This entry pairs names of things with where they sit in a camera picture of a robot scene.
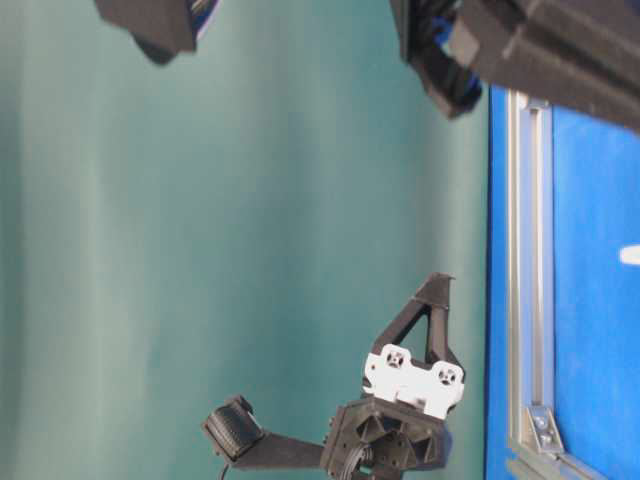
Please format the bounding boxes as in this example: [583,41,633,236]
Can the metal corner bracket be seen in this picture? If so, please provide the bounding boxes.
[526,405,564,454]

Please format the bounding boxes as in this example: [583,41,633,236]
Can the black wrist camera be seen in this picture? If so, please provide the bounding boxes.
[201,395,323,470]
[95,0,220,66]

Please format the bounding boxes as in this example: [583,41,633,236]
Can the black far wrist camera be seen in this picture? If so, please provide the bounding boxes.
[201,395,323,470]

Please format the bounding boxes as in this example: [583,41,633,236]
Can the black white far gripper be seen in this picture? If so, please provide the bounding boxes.
[320,272,464,473]

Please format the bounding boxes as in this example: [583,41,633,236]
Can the black near wrist camera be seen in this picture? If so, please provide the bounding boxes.
[95,0,220,66]

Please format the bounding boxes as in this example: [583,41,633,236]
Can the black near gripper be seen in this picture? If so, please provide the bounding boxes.
[389,0,639,131]

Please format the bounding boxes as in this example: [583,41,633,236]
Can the aluminium extrusion frame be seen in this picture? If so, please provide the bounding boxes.
[506,91,602,479]

